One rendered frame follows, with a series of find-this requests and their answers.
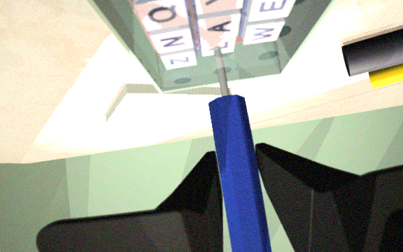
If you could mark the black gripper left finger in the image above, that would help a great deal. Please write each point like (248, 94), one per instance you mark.
(188, 220)

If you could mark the blue stylus with grey tip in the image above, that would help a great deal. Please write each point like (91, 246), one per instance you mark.
(239, 173)

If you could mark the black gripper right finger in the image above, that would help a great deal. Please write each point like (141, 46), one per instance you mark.
(323, 209)

